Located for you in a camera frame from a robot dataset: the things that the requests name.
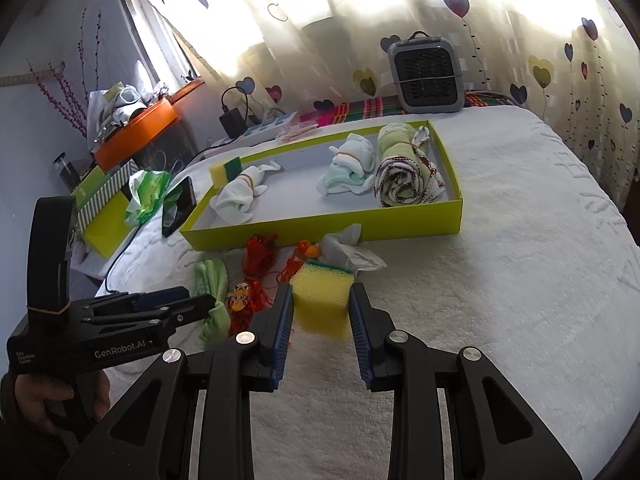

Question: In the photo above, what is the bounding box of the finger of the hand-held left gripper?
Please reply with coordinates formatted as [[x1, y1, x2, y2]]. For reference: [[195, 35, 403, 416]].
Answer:
[[90, 295, 217, 333], [75, 286, 191, 317]]

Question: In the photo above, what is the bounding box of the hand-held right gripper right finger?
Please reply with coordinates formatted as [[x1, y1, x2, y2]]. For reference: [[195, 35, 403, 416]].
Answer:
[[349, 282, 583, 480]]

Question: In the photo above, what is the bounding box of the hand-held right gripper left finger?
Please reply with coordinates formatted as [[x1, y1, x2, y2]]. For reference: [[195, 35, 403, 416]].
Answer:
[[59, 284, 294, 480]]

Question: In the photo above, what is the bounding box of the light green cloth bundle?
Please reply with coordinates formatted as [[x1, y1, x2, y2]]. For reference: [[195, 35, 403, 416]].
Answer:
[[194, 259, 232, 346]]

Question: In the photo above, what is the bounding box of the yellow sponge with green pad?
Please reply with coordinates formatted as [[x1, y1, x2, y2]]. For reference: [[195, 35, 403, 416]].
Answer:
[[209, 157, 243, 186], [290, 260, 357, 341]]

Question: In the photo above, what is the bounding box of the red tassel mask ornament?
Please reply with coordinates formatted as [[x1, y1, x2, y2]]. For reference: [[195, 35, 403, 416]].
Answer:
[[227, 234, 301, 336]]

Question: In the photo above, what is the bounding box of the white cloth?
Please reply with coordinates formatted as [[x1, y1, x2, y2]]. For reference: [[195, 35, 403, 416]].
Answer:
[[320, 224, 363, 261]]

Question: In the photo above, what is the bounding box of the white towel bundle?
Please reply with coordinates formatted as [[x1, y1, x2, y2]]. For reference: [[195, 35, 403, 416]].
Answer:
[[210, 160, 281, 223]]

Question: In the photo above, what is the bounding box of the lime green cardboard box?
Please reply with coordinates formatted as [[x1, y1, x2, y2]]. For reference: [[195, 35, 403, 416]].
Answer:
[[179, 120, 465, 251]]

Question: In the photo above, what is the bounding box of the green towel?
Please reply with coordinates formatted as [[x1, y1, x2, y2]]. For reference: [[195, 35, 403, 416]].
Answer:
[[374, 122, 447, 208]]

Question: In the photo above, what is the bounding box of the white and mint sock bundle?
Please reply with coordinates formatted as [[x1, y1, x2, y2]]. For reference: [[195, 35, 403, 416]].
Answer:
[[317, 132, 376, 196]]

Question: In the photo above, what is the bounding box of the person's left hand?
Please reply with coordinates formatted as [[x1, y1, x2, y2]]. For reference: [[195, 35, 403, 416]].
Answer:
[[0, 370, 111, 433]]

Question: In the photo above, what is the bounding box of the lime green striped box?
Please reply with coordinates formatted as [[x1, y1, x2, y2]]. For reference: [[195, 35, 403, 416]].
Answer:
[[70, 160, 140, 261]]

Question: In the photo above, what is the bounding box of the black smartphone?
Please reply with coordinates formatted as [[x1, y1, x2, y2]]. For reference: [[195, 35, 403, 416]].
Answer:
[[161, 176, 197, 238]]

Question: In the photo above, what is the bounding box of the green and white plastic bag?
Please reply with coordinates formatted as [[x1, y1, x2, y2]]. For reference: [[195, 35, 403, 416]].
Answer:
[[124, 170, 173, 226]]

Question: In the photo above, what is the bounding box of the white terry bedspread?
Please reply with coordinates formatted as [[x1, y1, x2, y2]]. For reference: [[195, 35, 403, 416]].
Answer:
[[95, 105, 640, 480]]

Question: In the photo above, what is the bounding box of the black jar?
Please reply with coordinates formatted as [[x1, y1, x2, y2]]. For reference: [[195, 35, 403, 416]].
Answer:
[[54, 152, 81, 188]]

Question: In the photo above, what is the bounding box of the orange shelf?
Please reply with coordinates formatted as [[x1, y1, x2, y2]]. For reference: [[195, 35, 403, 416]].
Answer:
[[94, 99, 180, 172]]

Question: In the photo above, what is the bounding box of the black charger adapter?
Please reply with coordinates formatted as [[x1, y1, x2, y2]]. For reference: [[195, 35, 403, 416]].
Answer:
[[220, 105, 247, 136]]

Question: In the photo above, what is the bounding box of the pile of bags and bottles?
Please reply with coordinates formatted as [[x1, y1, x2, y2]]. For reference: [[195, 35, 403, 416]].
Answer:
[[87, 80, 173, 153]]

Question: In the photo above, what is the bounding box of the white and blue power strip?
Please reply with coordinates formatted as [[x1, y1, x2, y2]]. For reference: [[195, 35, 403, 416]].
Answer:
[[242, 112, 293, 137]]

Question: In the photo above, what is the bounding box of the pink hair clip packet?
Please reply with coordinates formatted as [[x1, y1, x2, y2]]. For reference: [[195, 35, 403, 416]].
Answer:
[[276, 122, 321, 142]]

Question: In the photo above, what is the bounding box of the colourful striped blanket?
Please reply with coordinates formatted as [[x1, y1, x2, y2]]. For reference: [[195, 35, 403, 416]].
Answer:
[[299, 89, 517, 123]]

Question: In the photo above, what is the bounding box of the small grey desk fan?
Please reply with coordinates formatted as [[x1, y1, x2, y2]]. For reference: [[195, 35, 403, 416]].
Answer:
[[387, 31, 468, 113]]

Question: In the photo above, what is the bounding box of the heart print curtain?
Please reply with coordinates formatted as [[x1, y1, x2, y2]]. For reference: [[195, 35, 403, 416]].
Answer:
[[127, 0, 640, 201]]

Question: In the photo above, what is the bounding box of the black charging cable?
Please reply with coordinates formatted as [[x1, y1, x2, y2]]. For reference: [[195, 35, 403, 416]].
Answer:
[[102, 86, 261, 297]]

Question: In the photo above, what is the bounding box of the dark window frame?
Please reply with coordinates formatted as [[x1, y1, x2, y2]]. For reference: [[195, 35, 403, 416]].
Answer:
[[117, 0, 203, 86]]

